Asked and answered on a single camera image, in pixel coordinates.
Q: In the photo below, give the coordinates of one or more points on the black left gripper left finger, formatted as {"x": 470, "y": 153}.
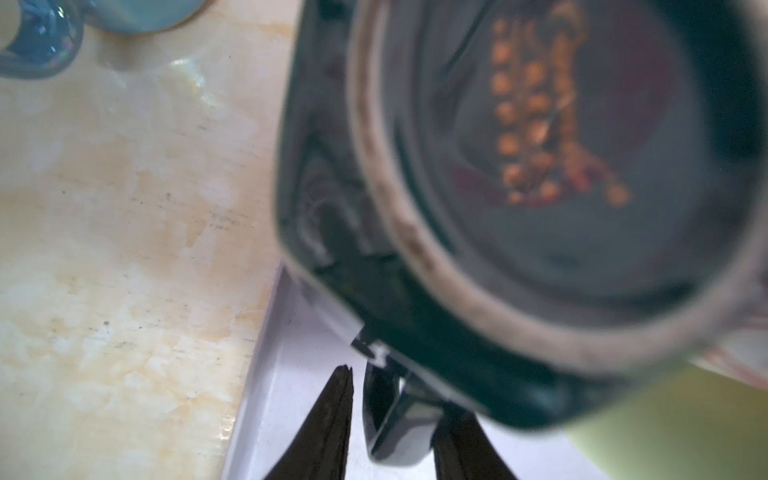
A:
{"x": 320, "y": 448}

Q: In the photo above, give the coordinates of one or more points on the blue butterfly mug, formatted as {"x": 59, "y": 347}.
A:
{"x": 50, "y": 33}

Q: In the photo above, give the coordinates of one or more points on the dark green mug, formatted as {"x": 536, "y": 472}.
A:
{"x": 523, "y": 209}

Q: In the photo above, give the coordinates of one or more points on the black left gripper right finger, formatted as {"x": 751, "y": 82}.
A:
{"x": 462, "y": 451}

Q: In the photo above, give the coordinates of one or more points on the lavender plastic tray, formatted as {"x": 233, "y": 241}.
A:
{"x": 295, "y": 355}

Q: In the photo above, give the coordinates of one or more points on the light green mug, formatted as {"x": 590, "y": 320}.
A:
{"x": 693, "y": 425}

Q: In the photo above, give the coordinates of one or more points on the pink round mug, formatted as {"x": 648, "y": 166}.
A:
{"x": 741, "y": 355}

